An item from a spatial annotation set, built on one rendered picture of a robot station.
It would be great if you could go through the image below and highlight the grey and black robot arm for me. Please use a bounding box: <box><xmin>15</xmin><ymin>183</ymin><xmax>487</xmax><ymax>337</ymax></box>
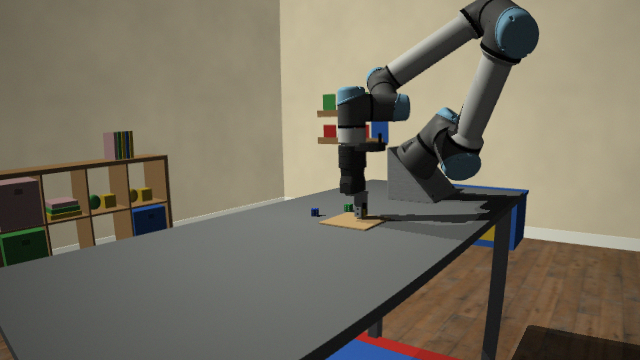
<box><xmin>337</xmin><ymin>0</ymin><xmax>539</xmax><ymax>181</ymax></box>

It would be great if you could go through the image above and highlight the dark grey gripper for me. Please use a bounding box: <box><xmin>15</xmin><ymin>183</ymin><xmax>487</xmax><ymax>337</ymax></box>
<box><xmin>338</xmin><ymin>128</ymin><xmax>386</xmax><ymax>218</ymax></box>

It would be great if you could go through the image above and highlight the tan flat mat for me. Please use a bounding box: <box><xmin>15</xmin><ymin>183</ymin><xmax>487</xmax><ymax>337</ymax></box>
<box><xmin>319</xmin><ymin>212</ymin><xmax>391</xmax><ymax>231</ymax></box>

